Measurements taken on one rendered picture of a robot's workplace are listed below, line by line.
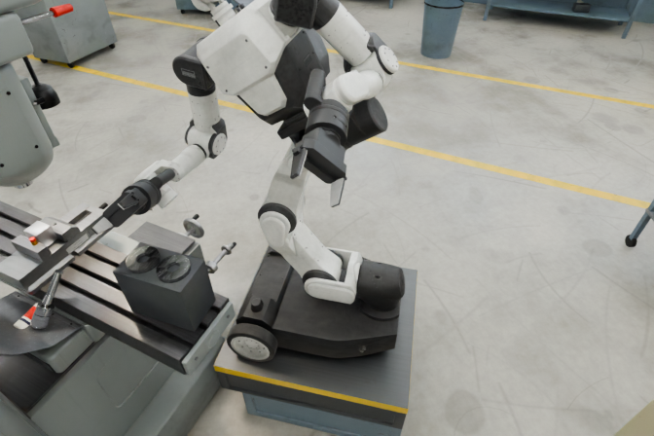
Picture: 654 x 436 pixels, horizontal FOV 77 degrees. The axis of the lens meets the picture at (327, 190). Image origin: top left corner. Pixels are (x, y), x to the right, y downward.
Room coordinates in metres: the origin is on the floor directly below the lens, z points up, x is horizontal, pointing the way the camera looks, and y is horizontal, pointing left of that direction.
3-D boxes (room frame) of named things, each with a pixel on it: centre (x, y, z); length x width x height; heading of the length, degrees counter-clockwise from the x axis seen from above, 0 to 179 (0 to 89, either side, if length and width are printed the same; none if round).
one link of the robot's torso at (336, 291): (1.09, -0.03, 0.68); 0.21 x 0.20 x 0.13; 77
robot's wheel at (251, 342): (0.89, 0.30, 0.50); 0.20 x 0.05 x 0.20; 77
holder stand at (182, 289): (0.76, 0.47, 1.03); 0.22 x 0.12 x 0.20; 71
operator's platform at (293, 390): (1.10, 0.00, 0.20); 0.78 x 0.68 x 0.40; 77
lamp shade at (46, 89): (1.11, 0.82, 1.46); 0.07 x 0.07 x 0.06
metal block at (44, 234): (0.96, 0.93, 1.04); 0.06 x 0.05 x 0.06; 66
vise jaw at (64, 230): (1.01, 0.91, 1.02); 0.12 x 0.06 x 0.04; 66
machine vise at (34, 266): (0.99, 0.92, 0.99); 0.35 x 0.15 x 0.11; 156
